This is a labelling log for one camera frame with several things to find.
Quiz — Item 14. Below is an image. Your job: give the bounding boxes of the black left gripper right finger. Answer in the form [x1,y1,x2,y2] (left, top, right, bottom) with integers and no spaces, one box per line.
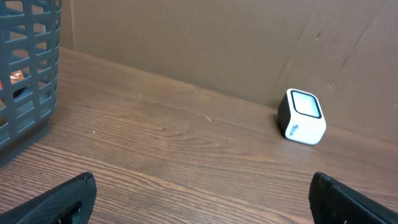
[308,172,397,224]

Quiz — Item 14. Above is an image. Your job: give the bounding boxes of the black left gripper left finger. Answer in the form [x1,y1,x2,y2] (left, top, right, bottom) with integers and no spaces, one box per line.
[1,172,97,224]

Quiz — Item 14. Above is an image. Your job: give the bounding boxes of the red spaghetti packet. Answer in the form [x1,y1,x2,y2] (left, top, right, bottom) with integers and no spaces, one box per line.
[10,70,25,84]

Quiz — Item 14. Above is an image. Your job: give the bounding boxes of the white barcode scanner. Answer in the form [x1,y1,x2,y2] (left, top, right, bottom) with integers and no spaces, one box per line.
[277,88,326,145]

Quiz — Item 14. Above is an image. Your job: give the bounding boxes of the grey plastic shopping basket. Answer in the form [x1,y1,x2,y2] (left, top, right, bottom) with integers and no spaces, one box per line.
[1,0,62,148]

